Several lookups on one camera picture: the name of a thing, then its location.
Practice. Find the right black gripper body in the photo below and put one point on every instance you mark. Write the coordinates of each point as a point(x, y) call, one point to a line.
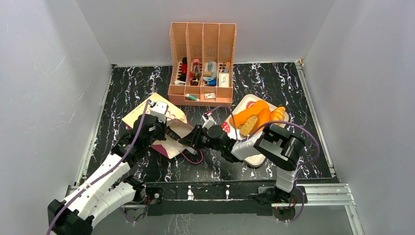
point(197, 138)

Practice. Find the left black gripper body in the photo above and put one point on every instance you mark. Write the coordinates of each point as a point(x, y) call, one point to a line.
point(159, 134)

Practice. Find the pink and cream paper bag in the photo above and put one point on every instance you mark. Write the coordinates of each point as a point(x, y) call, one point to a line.
point(176, 120)

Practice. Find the brown bread slice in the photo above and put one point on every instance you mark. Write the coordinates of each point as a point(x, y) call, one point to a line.
point(249, 126)

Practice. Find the long twisted orange bread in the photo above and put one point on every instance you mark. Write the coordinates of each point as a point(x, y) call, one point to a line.
point(239, 119)

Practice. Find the orange baguette bread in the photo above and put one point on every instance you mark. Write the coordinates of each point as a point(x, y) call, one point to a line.
point(262, 117)

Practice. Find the small croissant bread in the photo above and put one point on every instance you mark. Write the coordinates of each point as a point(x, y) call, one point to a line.
point(278, 114)

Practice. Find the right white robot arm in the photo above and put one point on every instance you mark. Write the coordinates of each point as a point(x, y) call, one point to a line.
point(275, 143)

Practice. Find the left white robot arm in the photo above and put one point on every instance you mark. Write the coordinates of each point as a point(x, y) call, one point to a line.
point(102, 193)

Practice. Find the small white card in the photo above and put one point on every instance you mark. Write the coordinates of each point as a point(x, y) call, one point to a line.
point(210, 95)

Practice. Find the green tube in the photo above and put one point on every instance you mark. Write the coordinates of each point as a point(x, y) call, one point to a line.
point(192, 97)

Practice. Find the white small box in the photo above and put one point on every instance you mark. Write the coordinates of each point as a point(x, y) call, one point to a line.
point(224, 80)

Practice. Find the red black bottle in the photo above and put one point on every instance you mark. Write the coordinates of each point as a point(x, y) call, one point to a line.
point(183, 70)

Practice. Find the pink capped bottle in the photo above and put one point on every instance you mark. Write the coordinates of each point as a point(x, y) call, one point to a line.
point(196, 72)

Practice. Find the pink desk organizer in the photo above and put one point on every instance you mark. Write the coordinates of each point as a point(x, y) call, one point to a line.
point(206, 42)

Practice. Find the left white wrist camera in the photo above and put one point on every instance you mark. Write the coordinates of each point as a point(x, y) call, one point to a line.
point(159, 110)

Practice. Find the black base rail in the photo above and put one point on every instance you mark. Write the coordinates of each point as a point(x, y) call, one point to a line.
point(220, 197)

